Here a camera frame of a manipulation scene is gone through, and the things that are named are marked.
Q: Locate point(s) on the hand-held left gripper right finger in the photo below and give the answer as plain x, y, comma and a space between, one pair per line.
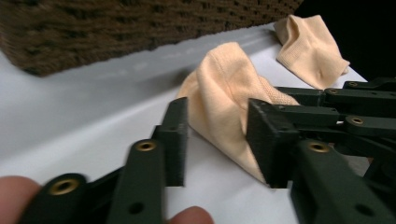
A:
271, 146

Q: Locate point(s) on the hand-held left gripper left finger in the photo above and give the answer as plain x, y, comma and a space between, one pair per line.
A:
174, 140

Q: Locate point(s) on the beige sock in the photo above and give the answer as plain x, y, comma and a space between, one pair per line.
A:
218, 93
311, 53

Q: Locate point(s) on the brown woven basket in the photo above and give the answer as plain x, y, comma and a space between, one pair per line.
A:
93, 31

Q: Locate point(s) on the white table sheet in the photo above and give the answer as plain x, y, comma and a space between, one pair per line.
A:
77, 124

